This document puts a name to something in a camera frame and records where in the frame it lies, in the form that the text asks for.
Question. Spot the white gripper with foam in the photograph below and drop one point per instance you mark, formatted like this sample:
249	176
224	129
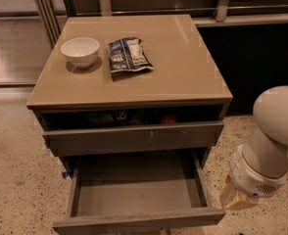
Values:
251	176

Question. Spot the grey drawer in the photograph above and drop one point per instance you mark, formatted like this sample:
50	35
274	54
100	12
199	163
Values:
137	192
70	134

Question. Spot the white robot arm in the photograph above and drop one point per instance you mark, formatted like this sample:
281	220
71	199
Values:
259	167

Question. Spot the orange fruit in drawer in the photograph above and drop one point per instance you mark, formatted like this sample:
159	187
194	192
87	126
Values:
168	119

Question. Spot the grey drawer cabinet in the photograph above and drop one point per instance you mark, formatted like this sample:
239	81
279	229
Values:
184	72

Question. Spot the dark packet in top drawer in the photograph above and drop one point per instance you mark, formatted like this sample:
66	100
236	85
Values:
114	118

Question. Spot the grey top drawer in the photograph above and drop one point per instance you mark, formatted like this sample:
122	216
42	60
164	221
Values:
70	134

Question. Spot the blue white snack bag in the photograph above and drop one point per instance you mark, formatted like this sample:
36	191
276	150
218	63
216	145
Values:
126	54

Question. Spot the blue tape piece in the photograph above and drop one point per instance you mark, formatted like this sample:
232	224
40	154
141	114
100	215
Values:
65	174

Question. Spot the white ceramic bowl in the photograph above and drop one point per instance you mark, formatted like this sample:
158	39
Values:
81	52

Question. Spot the metal railing frame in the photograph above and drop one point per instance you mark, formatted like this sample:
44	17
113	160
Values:
204	12

